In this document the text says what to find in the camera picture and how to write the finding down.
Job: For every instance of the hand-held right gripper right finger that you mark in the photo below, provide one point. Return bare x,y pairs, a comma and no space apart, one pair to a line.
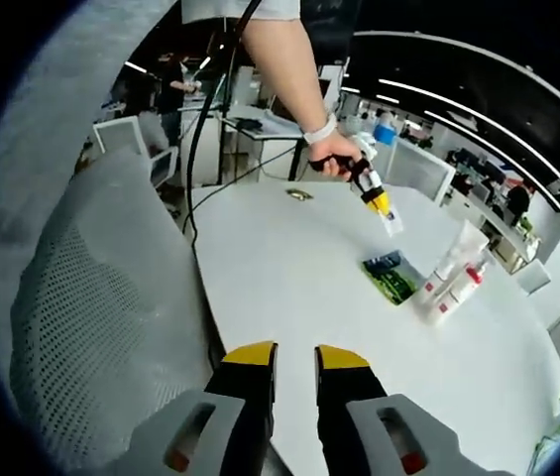
344,401

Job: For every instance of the gold foil packet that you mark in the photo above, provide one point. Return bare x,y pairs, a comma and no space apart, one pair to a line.
300,195

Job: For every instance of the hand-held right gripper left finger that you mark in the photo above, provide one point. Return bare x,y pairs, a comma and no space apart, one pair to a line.
240,401

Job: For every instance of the black keyboard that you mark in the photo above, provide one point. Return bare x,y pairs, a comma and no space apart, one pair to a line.
246,124

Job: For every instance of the white desk partition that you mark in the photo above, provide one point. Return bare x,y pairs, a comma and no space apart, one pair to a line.
423,173

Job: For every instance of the grey mesh chair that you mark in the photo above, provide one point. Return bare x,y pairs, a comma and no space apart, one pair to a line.
101,297

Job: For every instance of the white plastic chair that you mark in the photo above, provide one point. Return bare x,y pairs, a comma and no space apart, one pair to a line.
534,277

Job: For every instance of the blue water dispenser bottle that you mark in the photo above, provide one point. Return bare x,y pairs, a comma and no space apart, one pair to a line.
384,135

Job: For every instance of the person's left hand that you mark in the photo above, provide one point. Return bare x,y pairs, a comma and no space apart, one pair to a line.
334,154

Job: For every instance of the person's grey shirt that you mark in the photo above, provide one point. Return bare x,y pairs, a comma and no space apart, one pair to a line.
61,99

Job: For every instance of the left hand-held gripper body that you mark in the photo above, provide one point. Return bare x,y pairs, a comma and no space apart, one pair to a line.
365,149

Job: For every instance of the white standing desk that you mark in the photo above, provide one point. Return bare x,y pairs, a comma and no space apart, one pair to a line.
269,126

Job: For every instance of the green printed packet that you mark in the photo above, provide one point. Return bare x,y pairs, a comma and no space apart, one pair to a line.
391,282

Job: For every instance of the white mesh office chair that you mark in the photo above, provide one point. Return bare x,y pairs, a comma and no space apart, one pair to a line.
118,134
164,168

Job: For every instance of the white skincare bottle red collar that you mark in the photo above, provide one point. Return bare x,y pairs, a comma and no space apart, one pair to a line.
473,275

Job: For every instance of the white wristband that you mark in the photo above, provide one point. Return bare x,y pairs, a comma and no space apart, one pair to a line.
319,131

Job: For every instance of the white skincare tube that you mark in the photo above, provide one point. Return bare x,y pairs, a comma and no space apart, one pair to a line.
468,243

